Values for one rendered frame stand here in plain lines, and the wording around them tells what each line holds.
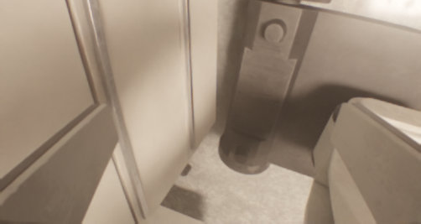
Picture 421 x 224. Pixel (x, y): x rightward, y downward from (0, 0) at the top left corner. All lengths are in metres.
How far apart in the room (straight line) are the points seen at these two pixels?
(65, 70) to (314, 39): 0.46
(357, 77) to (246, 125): 0.30
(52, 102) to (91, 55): 0.06
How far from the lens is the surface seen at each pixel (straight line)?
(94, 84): 0.23
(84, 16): 0.22
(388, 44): 0.55
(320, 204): 0.42
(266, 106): 0.56
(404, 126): 0.46
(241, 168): 0.71
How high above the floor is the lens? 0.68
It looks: 54 degrees down
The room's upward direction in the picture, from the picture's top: 142 degrees counter-clockwise
